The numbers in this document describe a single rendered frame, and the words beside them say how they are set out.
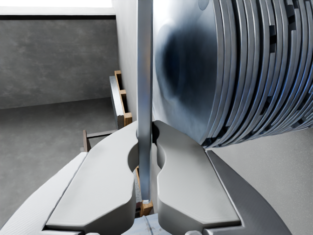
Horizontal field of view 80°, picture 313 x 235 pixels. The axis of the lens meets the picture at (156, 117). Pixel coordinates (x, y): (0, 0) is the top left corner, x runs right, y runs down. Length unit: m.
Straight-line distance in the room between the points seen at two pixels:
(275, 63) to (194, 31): 0.09
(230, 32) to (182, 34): 0.08
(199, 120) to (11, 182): 4.30
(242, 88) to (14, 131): 4.91
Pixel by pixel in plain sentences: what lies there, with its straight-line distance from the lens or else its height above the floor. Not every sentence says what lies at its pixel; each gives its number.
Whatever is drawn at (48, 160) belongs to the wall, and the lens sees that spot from 4.37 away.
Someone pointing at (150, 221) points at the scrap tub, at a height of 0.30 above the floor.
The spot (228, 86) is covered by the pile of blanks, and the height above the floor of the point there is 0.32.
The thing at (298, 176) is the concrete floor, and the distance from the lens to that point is 0.61.
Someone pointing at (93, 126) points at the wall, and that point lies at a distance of 4.55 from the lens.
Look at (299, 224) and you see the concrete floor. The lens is 0.67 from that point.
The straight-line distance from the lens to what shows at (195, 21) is 0.24.
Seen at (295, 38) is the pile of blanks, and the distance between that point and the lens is 0.25.
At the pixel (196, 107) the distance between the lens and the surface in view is 0.24.
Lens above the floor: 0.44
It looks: 15 degrees down
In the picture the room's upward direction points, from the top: 98 degrees counter-clockwise
